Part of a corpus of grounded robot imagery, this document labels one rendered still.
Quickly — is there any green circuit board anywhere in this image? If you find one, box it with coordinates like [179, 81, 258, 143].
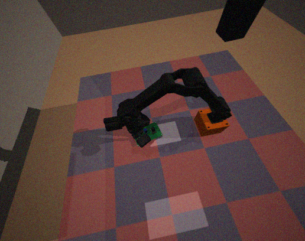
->
[141, 122, 163, 140]

